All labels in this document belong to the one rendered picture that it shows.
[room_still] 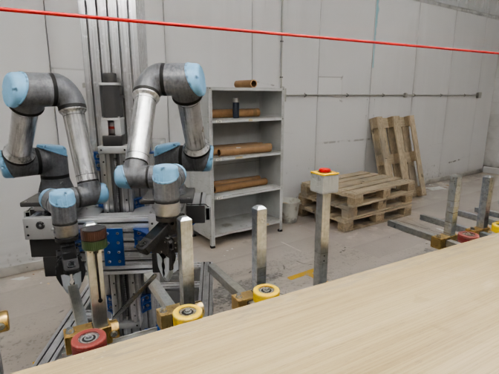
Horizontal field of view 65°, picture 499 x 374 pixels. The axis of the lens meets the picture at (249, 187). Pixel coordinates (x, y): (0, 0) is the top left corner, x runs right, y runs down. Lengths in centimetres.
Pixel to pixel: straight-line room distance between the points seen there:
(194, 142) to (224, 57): 271
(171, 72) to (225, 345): 92
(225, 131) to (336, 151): 179
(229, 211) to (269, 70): 164
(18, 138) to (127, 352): 98
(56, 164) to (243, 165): 288
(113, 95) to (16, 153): 46
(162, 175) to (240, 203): 341
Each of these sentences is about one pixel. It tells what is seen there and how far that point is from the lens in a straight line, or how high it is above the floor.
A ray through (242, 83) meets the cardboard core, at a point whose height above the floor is 160.
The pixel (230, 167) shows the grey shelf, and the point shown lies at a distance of 437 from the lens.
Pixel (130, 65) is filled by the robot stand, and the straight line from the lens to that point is 195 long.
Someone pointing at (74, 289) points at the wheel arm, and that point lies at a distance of 144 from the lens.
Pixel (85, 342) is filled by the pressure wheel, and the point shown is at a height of 90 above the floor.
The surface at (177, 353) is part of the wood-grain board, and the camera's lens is 99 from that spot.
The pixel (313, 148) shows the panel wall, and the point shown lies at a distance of 514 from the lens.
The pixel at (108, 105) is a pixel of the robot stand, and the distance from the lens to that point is 188.
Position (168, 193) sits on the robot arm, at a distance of 117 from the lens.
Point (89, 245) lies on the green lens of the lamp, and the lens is 103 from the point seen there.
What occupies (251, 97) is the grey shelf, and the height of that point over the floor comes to 145.
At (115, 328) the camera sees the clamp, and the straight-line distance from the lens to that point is 119.
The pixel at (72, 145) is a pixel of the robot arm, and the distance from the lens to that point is 154.
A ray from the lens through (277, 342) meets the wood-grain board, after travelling 101.
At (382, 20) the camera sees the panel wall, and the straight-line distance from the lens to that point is 607.
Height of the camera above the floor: 148
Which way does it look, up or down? 13 degrees down
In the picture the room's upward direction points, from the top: straight up
